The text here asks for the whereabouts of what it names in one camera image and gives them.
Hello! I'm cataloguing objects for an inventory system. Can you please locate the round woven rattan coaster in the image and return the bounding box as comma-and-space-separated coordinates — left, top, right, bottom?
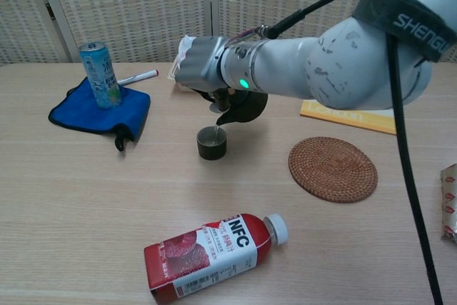
288, 136, 378, 204

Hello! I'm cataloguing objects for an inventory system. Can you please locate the woven folding screen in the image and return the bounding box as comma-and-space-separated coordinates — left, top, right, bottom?
0, 0, 457, 66

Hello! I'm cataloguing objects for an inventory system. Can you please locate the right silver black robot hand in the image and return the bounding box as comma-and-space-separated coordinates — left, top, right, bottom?
174, 36, 233, 113

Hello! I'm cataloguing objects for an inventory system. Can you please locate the gold red-patterned snack bag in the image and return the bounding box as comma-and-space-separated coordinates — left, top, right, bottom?
439, 163, 457, 247

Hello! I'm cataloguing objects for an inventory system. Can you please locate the white yellow Lexicon book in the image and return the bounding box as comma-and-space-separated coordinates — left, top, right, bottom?
299, 99, 398, 136

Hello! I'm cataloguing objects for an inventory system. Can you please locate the small dark tea cup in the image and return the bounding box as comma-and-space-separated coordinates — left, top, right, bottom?
196, 126, 229, 161

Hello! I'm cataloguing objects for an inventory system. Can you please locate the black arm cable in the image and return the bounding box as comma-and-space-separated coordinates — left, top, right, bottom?
262, 0, 446, 305

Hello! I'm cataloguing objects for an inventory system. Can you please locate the black velcro strap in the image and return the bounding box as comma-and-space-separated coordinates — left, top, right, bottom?
351, 0, 457, 63

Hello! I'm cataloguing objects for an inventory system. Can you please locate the black teapot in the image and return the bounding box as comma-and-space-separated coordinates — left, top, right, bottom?
194, 86, 268, 126

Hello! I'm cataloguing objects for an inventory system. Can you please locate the red NFC juice bottle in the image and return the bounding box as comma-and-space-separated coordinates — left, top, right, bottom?
144, 212, 289, 305

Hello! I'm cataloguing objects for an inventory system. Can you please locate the light blue drink can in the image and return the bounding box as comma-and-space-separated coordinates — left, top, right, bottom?
78, 41, 122, 110

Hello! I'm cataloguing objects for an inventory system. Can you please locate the pink white snack packet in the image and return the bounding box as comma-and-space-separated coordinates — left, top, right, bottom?
178, 34, 197, 61

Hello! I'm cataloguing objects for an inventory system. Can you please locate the blue microfibre cloth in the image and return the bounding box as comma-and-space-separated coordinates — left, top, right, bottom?
48, 76, 152, 152

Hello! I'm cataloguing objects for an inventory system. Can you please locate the white marker pen red cap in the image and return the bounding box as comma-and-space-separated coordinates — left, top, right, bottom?
116, 68, 160, 87

